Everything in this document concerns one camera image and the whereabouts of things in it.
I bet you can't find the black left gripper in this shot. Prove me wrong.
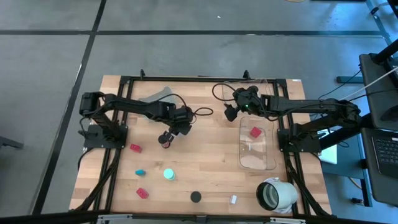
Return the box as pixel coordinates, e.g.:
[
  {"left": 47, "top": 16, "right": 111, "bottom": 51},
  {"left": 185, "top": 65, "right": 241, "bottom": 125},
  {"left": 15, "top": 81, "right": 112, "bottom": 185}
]
[{"left": 157, "top": 105, "right": 194, "bottom": 144}]

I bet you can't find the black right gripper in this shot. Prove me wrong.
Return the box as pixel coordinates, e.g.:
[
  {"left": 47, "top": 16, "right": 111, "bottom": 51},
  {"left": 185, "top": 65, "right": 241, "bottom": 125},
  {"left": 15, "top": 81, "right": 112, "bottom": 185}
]
[{"left": 223, "top": 85, "right": 268, "bottom": 123}]

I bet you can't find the clear plastic tray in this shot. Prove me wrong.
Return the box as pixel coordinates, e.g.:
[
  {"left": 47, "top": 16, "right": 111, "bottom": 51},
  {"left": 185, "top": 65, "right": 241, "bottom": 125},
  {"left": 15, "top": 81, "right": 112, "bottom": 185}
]
[
  {"left": 221, "top": 78, "right": 274, "bottom": 116},
  {"left": 238, "top": 115, "right": 278, "bottom": 171}
]

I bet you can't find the grey plastic storage bin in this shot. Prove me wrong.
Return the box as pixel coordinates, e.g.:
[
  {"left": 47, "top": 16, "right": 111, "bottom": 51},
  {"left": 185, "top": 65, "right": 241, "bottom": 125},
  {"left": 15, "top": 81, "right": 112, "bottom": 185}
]
[{"left": 136, "top": 86, "right": 178, "bottom": 123}]

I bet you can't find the white cylindrical cup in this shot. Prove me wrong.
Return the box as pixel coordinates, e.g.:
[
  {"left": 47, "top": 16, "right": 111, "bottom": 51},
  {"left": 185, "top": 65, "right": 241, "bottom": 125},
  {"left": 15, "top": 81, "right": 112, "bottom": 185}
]
[{"left": 256, "top": 181, "right": 299, "bottom": 212}]

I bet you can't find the white paper sheet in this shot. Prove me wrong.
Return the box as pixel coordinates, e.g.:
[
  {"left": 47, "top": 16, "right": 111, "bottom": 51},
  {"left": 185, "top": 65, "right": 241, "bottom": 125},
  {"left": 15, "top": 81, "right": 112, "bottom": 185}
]
[{"left": 317, "top": 127, "right": 338, "bottom": 165}]

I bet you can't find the black support beam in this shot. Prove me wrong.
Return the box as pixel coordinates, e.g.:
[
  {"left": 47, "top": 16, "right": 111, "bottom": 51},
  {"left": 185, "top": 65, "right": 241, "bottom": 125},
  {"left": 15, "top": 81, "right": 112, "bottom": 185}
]
[{"left": 318, "top": 113, "right": 374, "bottom": 150}]

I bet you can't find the black rig bar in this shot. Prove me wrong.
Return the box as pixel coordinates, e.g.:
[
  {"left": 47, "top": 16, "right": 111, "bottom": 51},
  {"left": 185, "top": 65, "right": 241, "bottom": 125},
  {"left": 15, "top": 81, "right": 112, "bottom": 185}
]
[{"left": 0, "top": 210, "right": 398, "bottom": 224}]

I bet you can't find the black computer mouse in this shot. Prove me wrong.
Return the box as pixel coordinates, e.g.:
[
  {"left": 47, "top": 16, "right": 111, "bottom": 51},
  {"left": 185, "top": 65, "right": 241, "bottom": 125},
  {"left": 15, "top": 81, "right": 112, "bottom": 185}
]
[{"left": 381, "top": 105, "right": 398, "bottom": 122}]

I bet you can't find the black laptop computer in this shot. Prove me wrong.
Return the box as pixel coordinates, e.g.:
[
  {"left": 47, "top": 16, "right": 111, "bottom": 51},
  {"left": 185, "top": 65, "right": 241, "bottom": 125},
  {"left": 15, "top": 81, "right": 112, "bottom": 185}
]
[{"left": 360, "top": 127, "right": 398, "bottom": 206}]

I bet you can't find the dark stand foot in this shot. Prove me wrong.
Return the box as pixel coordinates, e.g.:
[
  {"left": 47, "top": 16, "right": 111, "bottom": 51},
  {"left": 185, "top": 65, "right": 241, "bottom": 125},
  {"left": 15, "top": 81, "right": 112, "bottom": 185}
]
[{"left": 0, "top": 136, "right": 24, "bottom": 150}]

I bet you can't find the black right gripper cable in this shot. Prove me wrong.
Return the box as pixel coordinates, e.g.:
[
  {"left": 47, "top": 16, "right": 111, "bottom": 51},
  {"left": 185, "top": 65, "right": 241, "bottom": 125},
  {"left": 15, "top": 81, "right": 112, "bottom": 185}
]
[{"left": 212, "top": 83, "right": 237, "bottom": 103}]

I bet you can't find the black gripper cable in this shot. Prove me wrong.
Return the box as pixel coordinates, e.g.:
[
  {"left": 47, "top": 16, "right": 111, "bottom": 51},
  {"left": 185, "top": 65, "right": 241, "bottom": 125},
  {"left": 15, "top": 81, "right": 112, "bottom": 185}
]
[
  {"left": 146, "top": 93, "right": 215, "bottom": 125},
  {"left": 212, "top": 83, "right": 237, "bottom": 103}
]

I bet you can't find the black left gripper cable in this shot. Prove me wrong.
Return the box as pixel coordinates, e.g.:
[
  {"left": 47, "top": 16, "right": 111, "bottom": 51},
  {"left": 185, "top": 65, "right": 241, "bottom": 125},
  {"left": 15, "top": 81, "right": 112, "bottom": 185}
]
[{"left": 146, "top": 93, "right": 215, "bottom": 125}]

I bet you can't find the black aluminium table frame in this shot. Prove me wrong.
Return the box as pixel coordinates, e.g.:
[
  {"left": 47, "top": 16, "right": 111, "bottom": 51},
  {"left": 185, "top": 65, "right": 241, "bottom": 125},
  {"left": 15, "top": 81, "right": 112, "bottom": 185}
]
[{"left": 79, "top": 68, "right": 332, "bottom": 218}]

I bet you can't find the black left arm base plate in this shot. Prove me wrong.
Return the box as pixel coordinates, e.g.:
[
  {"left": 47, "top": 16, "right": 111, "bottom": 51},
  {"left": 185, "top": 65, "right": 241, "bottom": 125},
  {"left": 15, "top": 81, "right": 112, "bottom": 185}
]
[{"left": 83, "top": 124, "right": 129, "bottom": 149}]

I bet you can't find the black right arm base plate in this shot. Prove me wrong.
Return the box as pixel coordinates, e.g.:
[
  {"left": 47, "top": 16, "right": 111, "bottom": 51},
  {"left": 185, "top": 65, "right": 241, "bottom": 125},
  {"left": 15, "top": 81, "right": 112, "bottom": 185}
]
[{"left": 277, "top": 128, "right": 322, "bottom": 154}]

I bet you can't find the silver metal bracket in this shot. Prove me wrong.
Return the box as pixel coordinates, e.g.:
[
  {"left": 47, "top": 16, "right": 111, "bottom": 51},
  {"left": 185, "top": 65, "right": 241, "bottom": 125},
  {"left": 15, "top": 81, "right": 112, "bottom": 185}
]
[
  {"left": 269, "top": 217, "right": 307, "bottom": 224},
  {"left": 96, "top": 213, "right": 131, "bottom": 224}
]

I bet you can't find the white cable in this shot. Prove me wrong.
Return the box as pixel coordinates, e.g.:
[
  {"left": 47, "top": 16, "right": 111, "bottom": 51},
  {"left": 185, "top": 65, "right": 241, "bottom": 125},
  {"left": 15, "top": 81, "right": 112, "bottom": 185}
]
[{"left": 337, "top": 65, "right": 398, "bottom": 102}]

